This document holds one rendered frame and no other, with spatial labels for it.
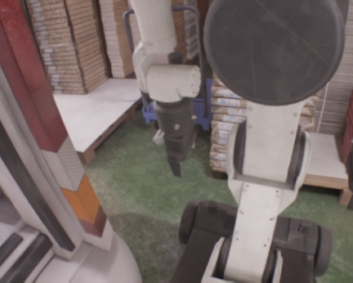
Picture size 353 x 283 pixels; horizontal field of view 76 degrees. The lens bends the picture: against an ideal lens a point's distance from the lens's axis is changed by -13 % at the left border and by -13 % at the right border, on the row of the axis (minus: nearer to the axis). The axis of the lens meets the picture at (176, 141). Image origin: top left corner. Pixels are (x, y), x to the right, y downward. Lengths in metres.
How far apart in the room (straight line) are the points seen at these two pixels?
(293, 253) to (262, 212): 0.34
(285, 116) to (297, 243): 0.58
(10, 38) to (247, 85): 0.29
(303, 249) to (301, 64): 0.84
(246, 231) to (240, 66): 0.55
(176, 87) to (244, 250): 0.46
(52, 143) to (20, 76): 0.11
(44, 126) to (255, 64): 0.29
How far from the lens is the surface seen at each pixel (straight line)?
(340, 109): 1.74
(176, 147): 0.62
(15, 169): 0.41
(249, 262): 0.74
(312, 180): 1.41
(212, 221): 1.00
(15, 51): 0.37
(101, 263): 0.55
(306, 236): 1.00
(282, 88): 0.22
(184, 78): 0.51
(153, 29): 0.47
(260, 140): 0.56
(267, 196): 0.68
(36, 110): 0.38
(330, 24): 0.21
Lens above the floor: 0.99
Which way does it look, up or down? 34 degrees down
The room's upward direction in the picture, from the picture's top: 6 degrees counter-clockwise
